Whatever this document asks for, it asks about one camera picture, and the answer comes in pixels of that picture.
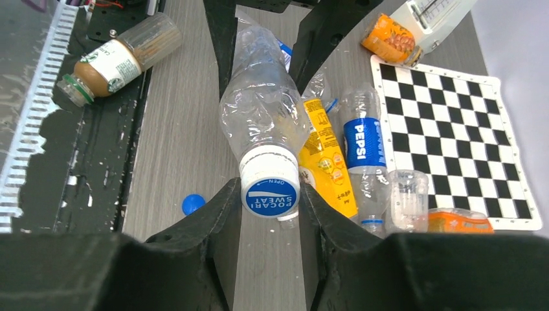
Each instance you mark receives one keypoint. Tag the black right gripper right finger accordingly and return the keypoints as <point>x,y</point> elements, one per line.
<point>348,268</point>

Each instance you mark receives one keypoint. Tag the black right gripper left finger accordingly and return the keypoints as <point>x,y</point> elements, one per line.
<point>190,265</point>

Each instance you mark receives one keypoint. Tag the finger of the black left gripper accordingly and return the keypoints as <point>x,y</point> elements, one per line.
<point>320,31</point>
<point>222,25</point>

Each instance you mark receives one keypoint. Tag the brown coffee bottle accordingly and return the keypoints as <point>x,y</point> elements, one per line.
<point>119,61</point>

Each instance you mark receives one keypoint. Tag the white blue Pocari Sweat cap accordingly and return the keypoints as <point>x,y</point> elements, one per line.
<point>270,185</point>

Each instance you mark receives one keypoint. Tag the blue label clear bottle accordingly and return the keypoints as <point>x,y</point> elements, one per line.
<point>287,52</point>

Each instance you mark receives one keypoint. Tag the small orange bottle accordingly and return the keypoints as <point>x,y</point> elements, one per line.
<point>392,42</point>

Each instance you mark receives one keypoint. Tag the blue bottle cap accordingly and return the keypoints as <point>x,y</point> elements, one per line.
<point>192,203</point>

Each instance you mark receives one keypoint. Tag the clear crumpled plastic bottle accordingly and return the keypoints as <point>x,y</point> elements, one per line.
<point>319,88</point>

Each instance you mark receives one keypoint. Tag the clear bottle behind Pepsi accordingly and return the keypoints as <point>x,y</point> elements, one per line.
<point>408,202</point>

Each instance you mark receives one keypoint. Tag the orange label wide bottle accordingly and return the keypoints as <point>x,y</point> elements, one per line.
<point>456,220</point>

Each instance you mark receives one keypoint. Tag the blue Pepsi label bottle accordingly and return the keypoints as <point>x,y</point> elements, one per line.
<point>365,156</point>

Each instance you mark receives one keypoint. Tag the yellow label bottle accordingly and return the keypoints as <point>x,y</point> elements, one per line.
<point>322,165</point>

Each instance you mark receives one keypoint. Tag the white metronome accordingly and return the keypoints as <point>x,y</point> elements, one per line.
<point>431,22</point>

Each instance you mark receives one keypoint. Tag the black white checkerboard mat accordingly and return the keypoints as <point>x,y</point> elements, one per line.
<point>454,127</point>

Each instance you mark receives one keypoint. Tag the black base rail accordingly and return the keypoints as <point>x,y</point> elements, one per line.
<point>81,182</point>

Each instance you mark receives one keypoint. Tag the white slotted cable duct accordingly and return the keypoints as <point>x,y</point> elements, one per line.
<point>34,40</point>

